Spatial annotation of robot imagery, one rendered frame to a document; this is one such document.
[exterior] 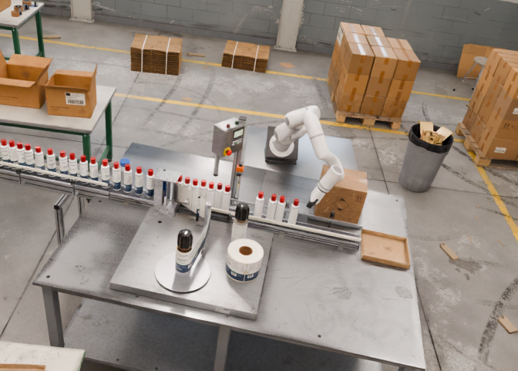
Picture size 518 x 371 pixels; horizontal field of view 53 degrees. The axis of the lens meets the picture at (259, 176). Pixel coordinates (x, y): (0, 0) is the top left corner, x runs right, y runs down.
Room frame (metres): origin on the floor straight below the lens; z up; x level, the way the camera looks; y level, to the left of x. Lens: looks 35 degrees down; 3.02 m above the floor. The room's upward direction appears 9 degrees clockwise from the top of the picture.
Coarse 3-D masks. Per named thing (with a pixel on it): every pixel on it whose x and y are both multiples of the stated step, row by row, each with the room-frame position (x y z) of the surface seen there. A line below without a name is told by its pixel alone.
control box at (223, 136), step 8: (232, 120) 2.78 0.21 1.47; (216, 128) 2.68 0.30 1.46; (224, 128) 2.67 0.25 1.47; (232, 128) 2.69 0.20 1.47; (216, 136) 2.68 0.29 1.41; (224, 136) 2.64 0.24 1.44; (232, 136) 2.68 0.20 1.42; (240, 136) 2.74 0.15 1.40; (216, 144) 2.67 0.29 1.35; (224, 144) 2.64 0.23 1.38; (240, 144) 2.75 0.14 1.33; (216, 152) 2.67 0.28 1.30; (224, 152) 2.64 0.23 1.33; (232, 152) 2.70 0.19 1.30
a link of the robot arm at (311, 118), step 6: (306, 108) 2.96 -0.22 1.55; (312, 108) 2.92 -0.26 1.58; (318, 108) 2.97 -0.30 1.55; (306, 114) 2.81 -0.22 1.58; (312, 114) 2.80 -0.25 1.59; (318, 114) 2.93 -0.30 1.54; (306, 120) 2.78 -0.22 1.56; (312, 120) 2.76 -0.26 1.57; (318, 120) 2.79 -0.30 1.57; (306, 126) 2.77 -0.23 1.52; (312, 126) 2.74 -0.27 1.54; (318, 126) 2.75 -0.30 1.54; (312, 132) 2.73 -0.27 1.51; (318, 132) 2.73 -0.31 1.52
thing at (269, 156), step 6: (270, 126) 3.56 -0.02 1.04; (276, 126) 3.56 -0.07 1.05; (270, 132) 3.52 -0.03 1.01; (270, 138) 3.49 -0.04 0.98; (294, 144) 3.49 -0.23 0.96; (264, 150) 3.52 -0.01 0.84; (270, 150) 3.42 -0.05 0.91; (294, 150) 3.45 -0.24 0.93; (264, 156) 3.45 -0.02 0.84; (270, 156) 3.38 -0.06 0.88; (276, 156) 3.39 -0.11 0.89; (288, 156) 3.41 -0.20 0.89; (294, 156) 3.42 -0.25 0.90; (276, 162) 3.39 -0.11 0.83; (282, 162) 3.40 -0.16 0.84; (288, 162) 3.41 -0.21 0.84; (294, 162) 3.42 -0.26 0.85
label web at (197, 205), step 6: (180, 186) 2.60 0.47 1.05; (180, 192) 2.60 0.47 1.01; (186, 192) 2.58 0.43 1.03; (192, 192) 2.55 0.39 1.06; (180, 198) 2.60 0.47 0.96; (186, 198) 2.57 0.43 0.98; (192, 198) 2.55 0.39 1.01; (198, 198) 2.50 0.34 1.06; (192, 204) 2.54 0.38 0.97; (198, 204) 2.50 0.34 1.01; (204, 204) 2.49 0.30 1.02; (192, 210) 2.54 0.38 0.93; (198, 210) 2.50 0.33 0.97; (204, 210) 2.49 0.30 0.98; (210, 210) 2.43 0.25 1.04; (198, 216) 2.50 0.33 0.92; (204, 234) 2.25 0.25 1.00; (204, 240) 2.26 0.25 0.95
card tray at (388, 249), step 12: (372, 240) 2.65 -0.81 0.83; (384, 240) 2.67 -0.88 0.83; (396, 240) 2.70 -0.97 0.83; (372, 252) 2.53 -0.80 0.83; (384, 252) 2.55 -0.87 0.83; (396, 252) 2.57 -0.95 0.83; (408, 252) 2.56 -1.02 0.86; (384, 264) 2.45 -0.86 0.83; (396, 264) 2.44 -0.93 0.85; (408, 264) 2.44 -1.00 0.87
